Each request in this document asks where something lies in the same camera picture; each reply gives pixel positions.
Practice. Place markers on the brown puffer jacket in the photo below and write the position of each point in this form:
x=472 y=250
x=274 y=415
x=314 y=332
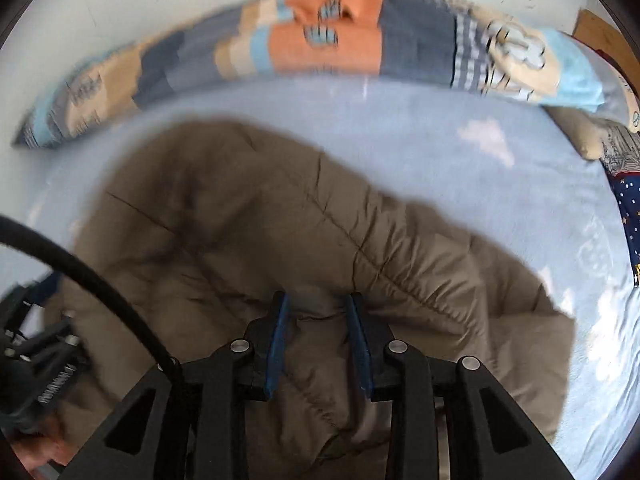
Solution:
x=250 y=220

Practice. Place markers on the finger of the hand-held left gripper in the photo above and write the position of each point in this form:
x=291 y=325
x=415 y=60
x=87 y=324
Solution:
x=47 y=287
x=50 y=342

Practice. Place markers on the person's left hand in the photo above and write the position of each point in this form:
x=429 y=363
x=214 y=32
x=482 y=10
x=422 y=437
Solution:
x=42 y=450

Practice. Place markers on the long patchwork patterned pillow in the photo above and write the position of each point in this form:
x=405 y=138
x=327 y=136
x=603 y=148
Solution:
x=410 y=45

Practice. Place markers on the wooden headboard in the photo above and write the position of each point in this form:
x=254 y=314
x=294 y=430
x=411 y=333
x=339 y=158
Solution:
x=595 y=30

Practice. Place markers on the small beige pillow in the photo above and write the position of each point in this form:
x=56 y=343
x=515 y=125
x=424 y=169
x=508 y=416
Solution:
x=580 y=132

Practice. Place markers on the white printed pillow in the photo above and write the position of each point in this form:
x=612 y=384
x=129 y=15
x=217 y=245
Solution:
x=622 y=147

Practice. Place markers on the light blue bed sheet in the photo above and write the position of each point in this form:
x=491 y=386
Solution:
x=425 y=135

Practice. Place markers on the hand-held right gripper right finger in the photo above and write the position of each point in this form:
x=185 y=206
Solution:
x=361 y=350

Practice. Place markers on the dark red cloth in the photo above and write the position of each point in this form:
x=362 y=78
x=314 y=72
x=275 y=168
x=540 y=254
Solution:
x=607 y=57

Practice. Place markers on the navy star pillow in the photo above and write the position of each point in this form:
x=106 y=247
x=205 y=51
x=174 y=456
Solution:
x=631 y=220

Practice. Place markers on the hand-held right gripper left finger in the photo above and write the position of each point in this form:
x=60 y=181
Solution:
x=277 y=350

